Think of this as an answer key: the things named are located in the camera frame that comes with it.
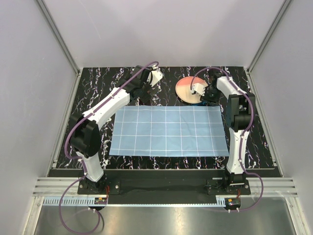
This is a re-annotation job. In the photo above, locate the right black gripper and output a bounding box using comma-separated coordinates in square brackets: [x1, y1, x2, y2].
[199, 87, 220, 107]

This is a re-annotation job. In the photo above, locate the blue plastic knife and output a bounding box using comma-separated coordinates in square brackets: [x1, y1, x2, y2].
[194, 102, 205, 106]

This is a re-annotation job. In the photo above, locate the pink and cream plate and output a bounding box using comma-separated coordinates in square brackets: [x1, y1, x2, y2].
[175, 76, 201, 104]

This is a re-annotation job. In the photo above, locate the blue checked cloth napkin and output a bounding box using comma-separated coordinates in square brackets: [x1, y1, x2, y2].
[110, 106, 229, 157]

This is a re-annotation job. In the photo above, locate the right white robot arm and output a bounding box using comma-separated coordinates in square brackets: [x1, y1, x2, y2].
[201, 67, 255, 194]

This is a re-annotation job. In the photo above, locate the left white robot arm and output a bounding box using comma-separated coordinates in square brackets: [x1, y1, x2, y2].
[64, 61, 163, 194]

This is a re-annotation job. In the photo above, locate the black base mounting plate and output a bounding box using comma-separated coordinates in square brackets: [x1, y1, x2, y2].
[78, 169, 251, 195]

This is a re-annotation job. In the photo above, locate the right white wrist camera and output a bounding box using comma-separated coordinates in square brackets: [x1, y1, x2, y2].
[191, 83, 208, 96]

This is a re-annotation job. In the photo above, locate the right aluminium frame post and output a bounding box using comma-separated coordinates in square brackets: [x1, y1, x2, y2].
[246, 0, 293, 73]

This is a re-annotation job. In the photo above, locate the aluminium frame post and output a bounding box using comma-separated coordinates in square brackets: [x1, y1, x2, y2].
[34, 0, 80, 76]
[246, 0, 293, 73]

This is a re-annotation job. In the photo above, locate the left aluminium frame post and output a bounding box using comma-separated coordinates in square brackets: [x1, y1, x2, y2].
[34, 0, 80, 76]

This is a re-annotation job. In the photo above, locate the grey cable duct rail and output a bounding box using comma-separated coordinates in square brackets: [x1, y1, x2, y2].
[43, 195, 225, 207]

